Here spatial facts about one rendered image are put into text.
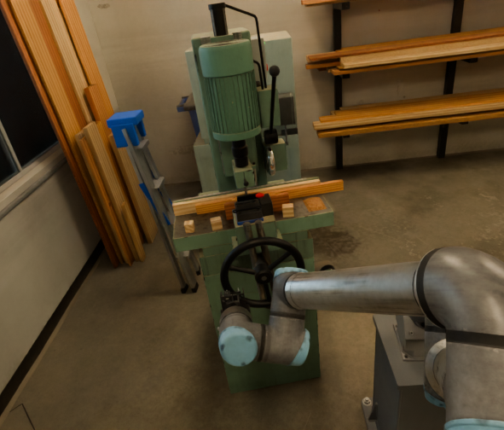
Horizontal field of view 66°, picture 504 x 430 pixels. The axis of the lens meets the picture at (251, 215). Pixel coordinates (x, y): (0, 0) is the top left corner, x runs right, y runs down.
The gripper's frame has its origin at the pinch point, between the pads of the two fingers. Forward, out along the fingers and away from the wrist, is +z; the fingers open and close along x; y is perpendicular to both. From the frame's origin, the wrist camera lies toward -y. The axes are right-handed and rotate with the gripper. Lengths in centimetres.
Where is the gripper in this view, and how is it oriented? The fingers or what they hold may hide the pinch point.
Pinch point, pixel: (234, 300)
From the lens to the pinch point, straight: 131.0
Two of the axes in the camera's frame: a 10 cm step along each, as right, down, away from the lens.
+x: -9.8, 1.7, -0.5
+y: -1.6, -9.7, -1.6
